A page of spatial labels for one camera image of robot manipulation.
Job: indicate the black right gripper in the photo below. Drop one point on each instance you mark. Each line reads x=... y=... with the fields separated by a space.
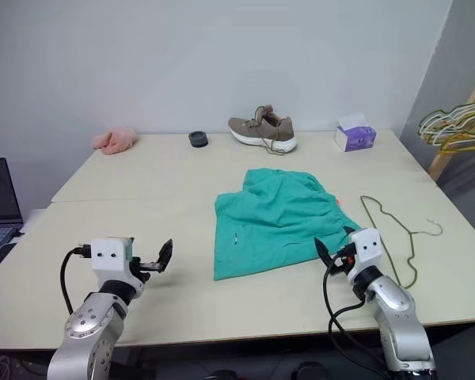
x=345 y=259

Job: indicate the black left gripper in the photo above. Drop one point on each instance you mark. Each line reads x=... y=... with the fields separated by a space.
x=144 y=267

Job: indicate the green shorts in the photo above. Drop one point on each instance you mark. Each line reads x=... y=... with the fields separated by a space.
x=277 y=221

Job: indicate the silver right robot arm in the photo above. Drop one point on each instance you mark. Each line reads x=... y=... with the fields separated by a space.
x=400 y=320

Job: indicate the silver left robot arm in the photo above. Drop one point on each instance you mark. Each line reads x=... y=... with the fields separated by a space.
x=89 y=332

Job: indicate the purple and white tissue box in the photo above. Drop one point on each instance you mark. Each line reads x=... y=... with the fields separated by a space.
x=356 y=136

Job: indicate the pink fluffy cloth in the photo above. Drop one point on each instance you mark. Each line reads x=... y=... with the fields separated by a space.
x=115 y=141

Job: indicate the wooden clothes rack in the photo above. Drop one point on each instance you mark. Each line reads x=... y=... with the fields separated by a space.
x=439 y=162

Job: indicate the brown sneaker with white sole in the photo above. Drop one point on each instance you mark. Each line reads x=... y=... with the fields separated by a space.
x=261 y=128

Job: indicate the bunch of hangers on rack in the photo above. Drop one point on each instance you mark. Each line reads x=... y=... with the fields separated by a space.
x=459 y=144

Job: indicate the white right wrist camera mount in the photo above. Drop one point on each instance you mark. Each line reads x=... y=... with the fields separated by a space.
x=366 y=247

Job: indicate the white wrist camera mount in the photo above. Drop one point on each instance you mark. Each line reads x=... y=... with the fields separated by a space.
x=366 y=247
x=109 y=253

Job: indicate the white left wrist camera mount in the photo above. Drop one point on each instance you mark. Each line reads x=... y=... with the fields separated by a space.
x=109 y=253

